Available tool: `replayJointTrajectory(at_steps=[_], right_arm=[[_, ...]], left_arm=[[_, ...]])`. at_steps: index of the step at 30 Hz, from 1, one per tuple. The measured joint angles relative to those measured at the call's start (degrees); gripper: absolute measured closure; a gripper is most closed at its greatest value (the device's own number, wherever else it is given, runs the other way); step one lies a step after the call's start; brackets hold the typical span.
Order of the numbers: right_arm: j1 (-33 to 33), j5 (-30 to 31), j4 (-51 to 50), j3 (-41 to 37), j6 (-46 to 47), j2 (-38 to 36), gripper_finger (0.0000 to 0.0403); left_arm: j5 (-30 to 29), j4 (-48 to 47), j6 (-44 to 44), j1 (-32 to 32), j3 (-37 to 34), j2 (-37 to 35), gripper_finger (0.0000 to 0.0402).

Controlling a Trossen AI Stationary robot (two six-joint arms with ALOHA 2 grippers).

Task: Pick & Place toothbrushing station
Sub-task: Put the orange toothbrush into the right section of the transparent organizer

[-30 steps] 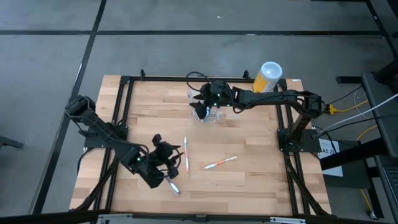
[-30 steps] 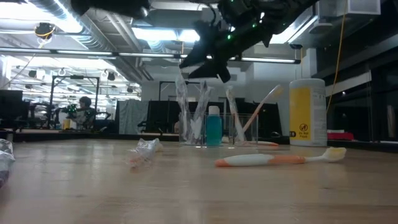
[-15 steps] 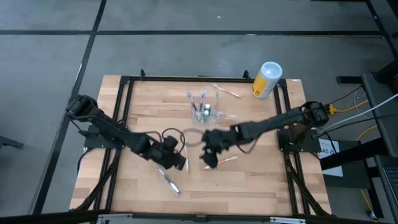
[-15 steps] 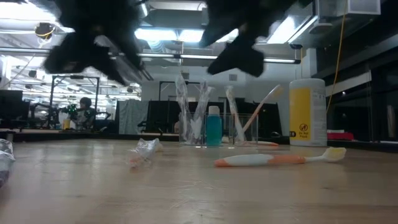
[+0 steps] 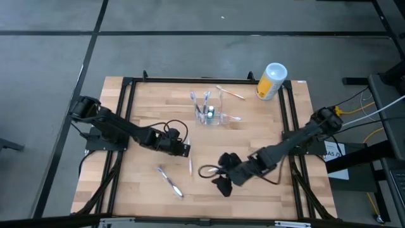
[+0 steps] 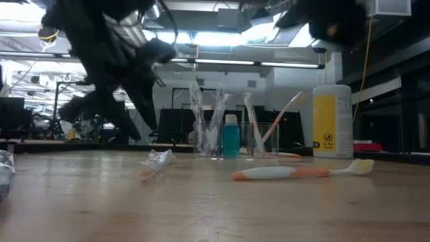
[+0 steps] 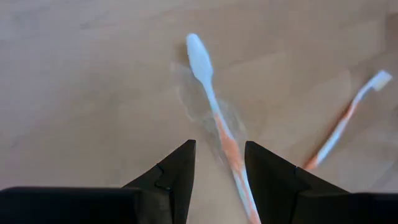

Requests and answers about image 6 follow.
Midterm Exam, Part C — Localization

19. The red box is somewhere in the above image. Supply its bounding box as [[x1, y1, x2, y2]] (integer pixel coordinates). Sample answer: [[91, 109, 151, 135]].
[[353, 143, 384, 153]]

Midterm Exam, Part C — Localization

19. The black background monitor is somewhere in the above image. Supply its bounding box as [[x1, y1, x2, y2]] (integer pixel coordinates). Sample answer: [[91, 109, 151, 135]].
[[0, 97, 33, 130]]

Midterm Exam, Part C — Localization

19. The white yellow wipes canister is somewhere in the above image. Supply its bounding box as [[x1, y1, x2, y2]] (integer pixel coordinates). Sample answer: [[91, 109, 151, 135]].
[[312, 84, 354, 159]]

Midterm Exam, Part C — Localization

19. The yellow hanging cable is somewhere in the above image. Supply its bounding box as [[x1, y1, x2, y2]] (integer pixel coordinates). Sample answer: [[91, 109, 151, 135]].
[[351, 0, 376, 122]]

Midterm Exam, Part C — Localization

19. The black gantry frame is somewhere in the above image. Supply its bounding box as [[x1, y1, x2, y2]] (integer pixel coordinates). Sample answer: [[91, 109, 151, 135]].
[[171, 87, 222, 110]]

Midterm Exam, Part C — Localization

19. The orange white toothbrush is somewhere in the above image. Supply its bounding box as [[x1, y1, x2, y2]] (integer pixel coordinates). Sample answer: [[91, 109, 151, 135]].
[[230, 158, 376, 182], [258, 90, 307, 149]]

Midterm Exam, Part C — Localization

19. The clear acrylic organizer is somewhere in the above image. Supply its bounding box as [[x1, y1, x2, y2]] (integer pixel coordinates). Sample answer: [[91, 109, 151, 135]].
[[193, 121, 280, 159]]

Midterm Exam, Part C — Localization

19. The white ceiling vent box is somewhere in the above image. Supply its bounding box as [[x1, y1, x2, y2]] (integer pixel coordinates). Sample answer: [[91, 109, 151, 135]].
[[372, 0, 413, 17]]

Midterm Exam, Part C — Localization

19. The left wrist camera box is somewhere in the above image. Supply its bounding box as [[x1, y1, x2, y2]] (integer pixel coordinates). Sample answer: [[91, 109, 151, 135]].
[[137, 37, 177, 65]]

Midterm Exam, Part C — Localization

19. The grey ceiling box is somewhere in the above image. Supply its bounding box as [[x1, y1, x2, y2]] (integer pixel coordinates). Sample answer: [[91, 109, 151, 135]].
[[217, 7, 242, 30]]

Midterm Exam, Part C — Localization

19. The plastic at edge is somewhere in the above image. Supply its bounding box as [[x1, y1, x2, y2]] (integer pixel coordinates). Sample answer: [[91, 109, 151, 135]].
[[0, 149, 17, 204]]

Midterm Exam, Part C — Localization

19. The small plastic wrapper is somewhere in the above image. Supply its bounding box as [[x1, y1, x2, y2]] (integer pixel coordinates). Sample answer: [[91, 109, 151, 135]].
[[139, 149, 176, 182]]

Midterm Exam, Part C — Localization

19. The black bar with light tubes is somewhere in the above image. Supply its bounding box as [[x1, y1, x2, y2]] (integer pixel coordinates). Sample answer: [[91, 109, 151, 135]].
[[0, 50, 326, 70]]

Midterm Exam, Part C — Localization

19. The black reel with yellow cable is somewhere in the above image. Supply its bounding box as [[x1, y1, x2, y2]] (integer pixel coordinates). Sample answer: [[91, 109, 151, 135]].
[[36, 26, 60, 44]]

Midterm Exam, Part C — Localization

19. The teal mouthwash bottle white cap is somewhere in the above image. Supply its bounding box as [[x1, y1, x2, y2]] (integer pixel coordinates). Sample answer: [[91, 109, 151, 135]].
[[222, 114, 241, 158]]

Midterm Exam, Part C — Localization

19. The black partition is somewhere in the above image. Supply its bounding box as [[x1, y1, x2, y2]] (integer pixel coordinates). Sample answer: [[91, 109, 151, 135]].
[[157, 108, 305, 146]]

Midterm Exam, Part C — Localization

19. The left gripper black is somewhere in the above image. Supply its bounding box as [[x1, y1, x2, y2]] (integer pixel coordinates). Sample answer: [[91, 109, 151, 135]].
[[42, 0, 159, 141]]

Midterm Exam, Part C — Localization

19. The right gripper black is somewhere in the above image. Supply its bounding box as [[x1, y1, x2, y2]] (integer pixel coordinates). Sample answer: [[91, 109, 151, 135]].
[[274, 0, 367, 46]]

